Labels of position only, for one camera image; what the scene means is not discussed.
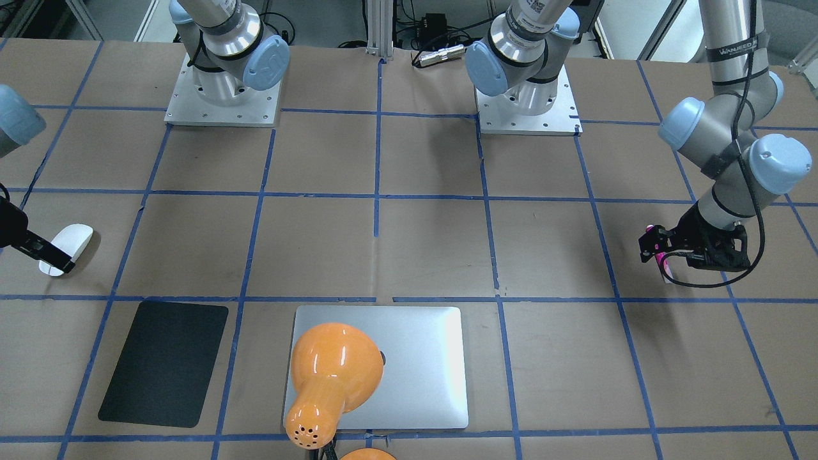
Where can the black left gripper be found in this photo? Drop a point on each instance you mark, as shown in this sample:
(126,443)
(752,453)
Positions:
(691,225)

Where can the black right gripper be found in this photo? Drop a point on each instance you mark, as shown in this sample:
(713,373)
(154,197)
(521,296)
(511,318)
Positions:
(11,225)

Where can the white computer mouse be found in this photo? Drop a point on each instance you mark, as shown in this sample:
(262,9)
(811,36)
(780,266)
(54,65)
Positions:
(73,239)

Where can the pink marker pen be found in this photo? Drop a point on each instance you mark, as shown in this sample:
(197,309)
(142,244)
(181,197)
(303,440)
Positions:
(658,243)

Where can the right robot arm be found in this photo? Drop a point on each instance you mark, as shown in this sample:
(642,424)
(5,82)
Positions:
(224,36)

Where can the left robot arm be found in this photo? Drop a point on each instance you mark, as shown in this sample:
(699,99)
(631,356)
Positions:
(526,45)

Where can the black mousepad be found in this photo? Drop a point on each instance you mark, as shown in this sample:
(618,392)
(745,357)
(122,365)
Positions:
(166,365)

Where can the silver closed laptop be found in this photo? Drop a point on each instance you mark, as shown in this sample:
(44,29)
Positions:
(424,386)

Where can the silver metal connector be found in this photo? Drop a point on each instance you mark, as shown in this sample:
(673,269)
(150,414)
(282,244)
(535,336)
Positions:
(436,57)

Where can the orange desk lamp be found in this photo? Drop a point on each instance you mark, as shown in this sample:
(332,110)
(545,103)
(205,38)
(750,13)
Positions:
(334,368)

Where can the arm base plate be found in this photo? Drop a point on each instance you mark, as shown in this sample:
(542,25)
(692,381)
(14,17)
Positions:
(531,109)
(217,99)

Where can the aluminium frame post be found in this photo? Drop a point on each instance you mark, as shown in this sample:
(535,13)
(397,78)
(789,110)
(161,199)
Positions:
(379,28)

